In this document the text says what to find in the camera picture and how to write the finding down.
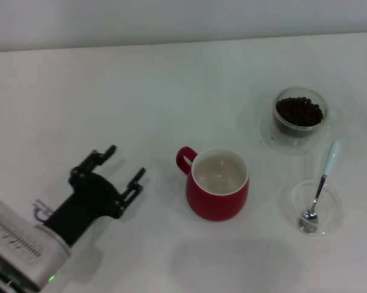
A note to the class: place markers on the red ceramic mug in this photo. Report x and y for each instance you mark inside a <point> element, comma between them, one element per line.
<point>217,207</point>

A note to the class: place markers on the clear glass saucer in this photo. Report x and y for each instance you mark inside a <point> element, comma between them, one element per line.
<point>290,146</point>

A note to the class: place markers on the small clear glass dish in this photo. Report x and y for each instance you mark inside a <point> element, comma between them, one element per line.
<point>333,210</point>

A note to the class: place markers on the pile of coffee beans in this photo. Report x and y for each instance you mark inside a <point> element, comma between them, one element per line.
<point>299,111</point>

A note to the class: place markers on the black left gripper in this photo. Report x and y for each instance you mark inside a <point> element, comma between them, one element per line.
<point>89,201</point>

